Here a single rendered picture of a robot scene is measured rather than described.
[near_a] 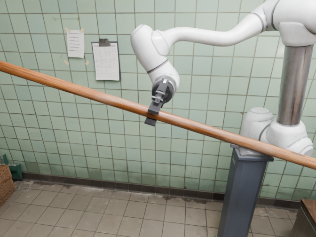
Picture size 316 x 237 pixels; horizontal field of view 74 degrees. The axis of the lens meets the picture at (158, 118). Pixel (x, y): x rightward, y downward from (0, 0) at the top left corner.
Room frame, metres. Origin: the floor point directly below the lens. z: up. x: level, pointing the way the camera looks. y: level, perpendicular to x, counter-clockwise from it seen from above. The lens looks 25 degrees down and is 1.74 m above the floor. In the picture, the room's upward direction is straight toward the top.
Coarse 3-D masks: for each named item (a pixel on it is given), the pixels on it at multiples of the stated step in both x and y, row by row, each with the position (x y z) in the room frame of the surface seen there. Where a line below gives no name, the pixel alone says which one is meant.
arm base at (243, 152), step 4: (232, 144) 1.13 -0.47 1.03; (236, 148) 1.12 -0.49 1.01; (240, 148) 1.10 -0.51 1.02; (244, 148) 1.08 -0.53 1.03; (240, 152) 1.06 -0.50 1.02; (244, 152) 1.06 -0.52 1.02; (248, 152) 1.05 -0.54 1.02; (252, 152) 1.05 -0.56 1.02; (256, 152) 1.05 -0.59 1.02; (244, 156) 1.04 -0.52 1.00; (256, 156) 1.04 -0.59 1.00; (260, 156) 1.04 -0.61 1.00; (264, 156) 1.04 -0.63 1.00; (268, 156) 1.03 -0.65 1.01
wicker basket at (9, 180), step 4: (4, 180) 1.70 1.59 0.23; (8, 180) 1.74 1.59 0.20; (12, 180) 1.78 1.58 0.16; (0, 184) 1.65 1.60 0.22; (4, 184) 1.69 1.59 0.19; (8, 184) 1.73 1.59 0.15; (12, 184) 1.77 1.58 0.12; (4, 188) 1.67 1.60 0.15; (8, 188) 1.71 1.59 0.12; (12, 188) 1.75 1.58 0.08; (4, 192) 1.66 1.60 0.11; (8, 192) 1.69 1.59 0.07; (0, 196) 1.61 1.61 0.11; (4, 196) 1.64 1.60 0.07; (0, 200) 1.59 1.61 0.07
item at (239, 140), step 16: (0, 64) 0.60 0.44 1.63; (32, 80) 0.58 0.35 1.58; (48, 80) 0.57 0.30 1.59; (64, 80) 0.58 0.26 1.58; (96, 96) 0.55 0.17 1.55; (112, 96) 0.56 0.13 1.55; (144, 112) 0.53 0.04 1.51; (160, 112) 0.53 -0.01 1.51; (192, 128) 0.51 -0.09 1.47; (208, 128) 0.51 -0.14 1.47; (240, 144) 0.49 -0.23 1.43; (256, 144) 0.49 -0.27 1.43; (288, 160) 0.47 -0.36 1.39; (304, 160) 0.47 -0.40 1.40
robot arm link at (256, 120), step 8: (248, 112) 1.13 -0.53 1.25; (256, 112) 1.09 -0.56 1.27; (264, 112) 1.08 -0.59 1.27; (248, 120) 1.09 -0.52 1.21; (256, 120) 1.06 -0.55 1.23; (264, 120) 1.05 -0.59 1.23; (272, 120) 1.06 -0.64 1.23; (248, 128) 1.08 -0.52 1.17; (256, 128) 1.04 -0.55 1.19; (248, 136) 1.07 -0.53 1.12; (256, 136) 1.02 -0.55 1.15
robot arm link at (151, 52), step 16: (256, 16) 0.98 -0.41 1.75; (144, 32) 0.84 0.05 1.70; (160, 32) 0.86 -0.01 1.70; (176, 32) 0.89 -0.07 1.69; (192, 32) 0.91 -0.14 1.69; (208, 32) 0.93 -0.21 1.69; (224, 32) 0.96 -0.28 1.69; (240, 32) 0.96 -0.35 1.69; (256, 32) 0.98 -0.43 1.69; (144, 48) 0.82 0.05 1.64; (160, 48) 0.83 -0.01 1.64; (144, 64) 0.83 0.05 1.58
